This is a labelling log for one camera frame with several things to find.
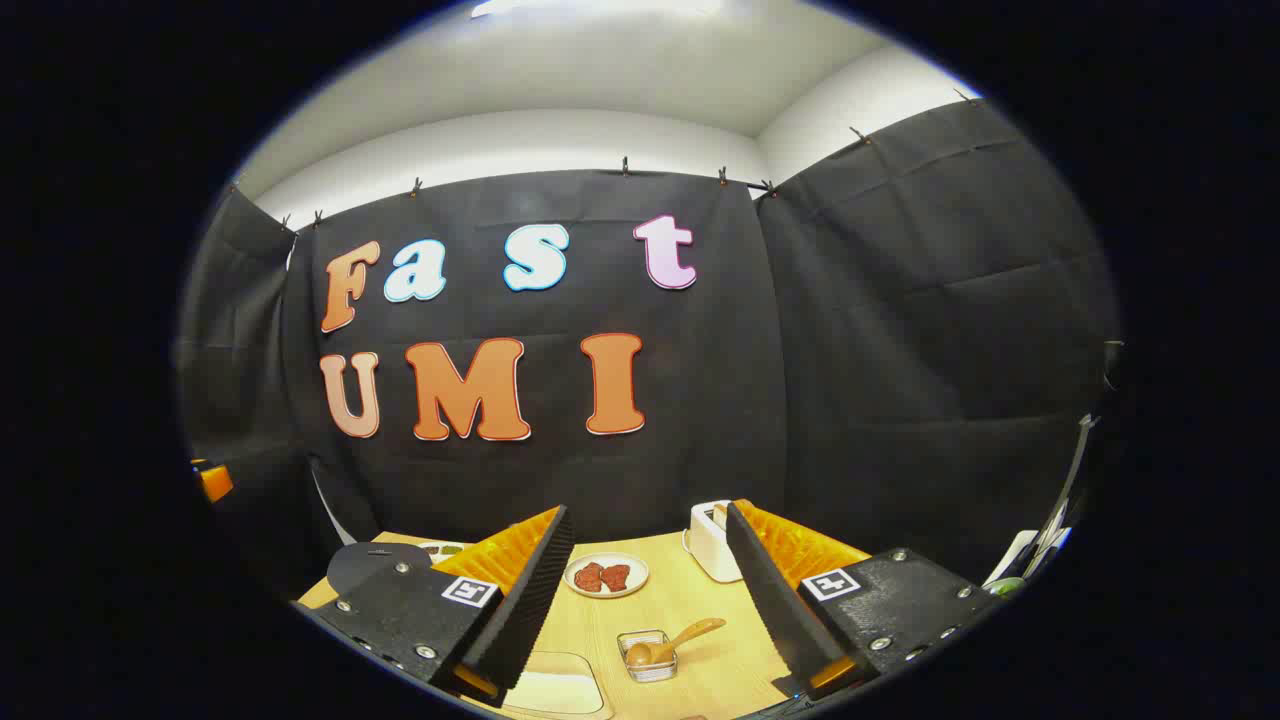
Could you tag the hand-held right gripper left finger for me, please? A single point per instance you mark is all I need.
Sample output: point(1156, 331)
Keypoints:
point(530, 610)

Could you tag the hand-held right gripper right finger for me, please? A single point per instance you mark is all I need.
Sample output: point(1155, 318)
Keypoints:
point(775, 600)

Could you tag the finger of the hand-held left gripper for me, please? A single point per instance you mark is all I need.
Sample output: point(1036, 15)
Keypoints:
point(213, 482)

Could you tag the clear box of white rice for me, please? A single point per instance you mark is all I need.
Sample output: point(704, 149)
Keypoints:
point(555, 690)

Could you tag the wooden spoon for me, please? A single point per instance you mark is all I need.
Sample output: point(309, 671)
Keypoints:
point(690, 633)

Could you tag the dark grey rice cooker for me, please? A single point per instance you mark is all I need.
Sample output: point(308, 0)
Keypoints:
point(365, 570)

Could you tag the red meat piece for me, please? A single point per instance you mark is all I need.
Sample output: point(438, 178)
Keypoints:
point(588, 577)
point(615, 576)

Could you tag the cream white toaster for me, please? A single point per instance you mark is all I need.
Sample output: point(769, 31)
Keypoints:
point(708, 550)

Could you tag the white divided dish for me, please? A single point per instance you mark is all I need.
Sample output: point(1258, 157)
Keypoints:
point(441, 549)

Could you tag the white round plate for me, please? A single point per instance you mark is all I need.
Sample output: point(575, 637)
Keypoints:
point(640, 575)

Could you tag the black backdrop cloth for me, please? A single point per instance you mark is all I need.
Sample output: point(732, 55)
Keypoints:
point(700, 400)

